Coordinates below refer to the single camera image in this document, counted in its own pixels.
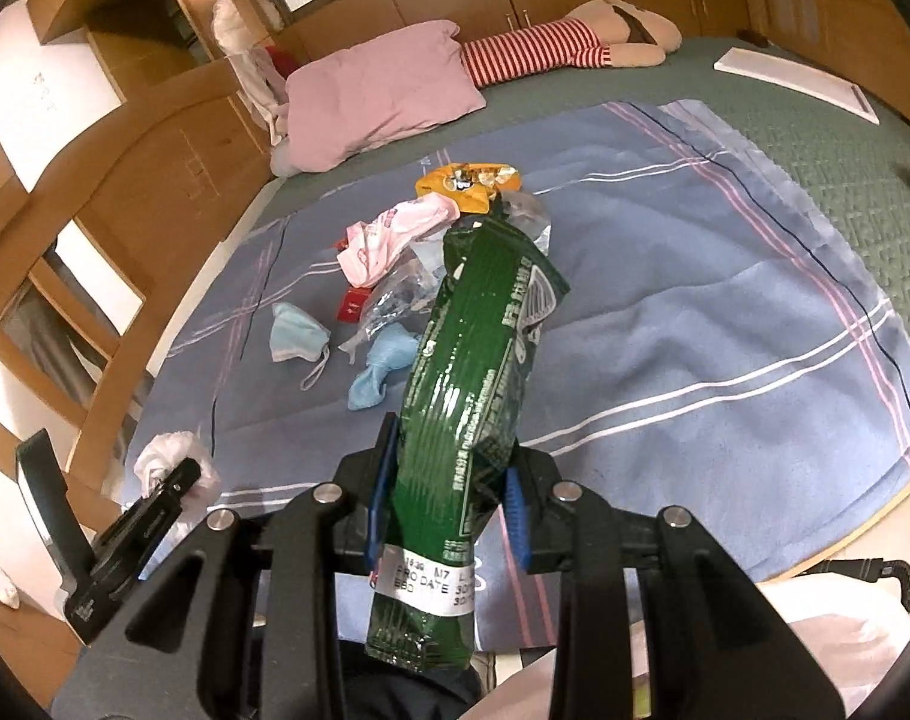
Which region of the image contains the pink printed plastic bag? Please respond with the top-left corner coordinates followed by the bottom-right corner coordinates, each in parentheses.
top-left (337, 193), bottom-right (459, 290)

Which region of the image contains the white flat board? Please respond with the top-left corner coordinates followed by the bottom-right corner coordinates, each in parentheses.
top-left (713, 45), bottom-right (883, 125)

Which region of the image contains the wooden headboard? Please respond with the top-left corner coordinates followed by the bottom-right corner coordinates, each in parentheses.
top-left (0, 52), bottom-right (280, 541)

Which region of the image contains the clear plastic bag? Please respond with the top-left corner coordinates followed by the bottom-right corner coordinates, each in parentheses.
top-left (338, 191), bottom-right (553, 361)

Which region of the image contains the white plastic bag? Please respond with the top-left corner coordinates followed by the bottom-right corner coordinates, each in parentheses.
top-left (132, 431), bottom-right (223, 533)

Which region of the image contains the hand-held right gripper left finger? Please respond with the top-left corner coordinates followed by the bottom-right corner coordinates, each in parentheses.
top-left (50, 412), bottom-right (400, 720)

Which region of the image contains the light blue face mask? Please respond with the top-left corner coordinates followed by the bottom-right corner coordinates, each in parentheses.
top-left (269, 302), bottom-right (336, 391)

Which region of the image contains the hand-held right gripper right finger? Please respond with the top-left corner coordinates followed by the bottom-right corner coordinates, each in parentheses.
top-left (500, 450), bottom-right (853, 720)

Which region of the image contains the plush doll with striped shirt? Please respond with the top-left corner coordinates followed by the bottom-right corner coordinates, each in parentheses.
top-left (461, 0), bottom-right (684, 87)

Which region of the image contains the green snack packet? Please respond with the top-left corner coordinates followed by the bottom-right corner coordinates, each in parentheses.
top-left (365, 221), bottom-right (572, 672)

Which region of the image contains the yellow snack packet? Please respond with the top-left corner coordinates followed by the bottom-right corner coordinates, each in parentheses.
top-left (416, 161), bottom-right (523, 215)

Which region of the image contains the large pinkish plastic bag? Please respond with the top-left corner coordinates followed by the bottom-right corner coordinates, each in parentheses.
top-left (465, 574), bottom-right (910, 720)

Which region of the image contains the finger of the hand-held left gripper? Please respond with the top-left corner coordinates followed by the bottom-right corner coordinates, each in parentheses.
top-left (121, 457), bottom-right (205, 533)
top-left (16, 427), bottom-right (97, 601)

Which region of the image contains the blue crumpled wrapper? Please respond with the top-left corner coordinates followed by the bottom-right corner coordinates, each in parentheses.
top-left (347, 326), bottom-right (426, 412)

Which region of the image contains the blue striped blanket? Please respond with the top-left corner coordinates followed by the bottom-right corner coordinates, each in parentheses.
top-left (136, 99), bottom-right (910, 623)

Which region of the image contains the white hanging cloth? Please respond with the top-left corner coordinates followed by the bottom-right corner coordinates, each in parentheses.
top-left (213, 0), bottom-right (295, 147)

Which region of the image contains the red packet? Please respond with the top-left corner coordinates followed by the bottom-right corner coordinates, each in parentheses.
top-left (333, 236), bottom-right (373, 323)

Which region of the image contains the pink pillow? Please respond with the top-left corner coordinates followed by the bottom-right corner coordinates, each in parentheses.
top-left (271, 21), bottom-right (487, 175)

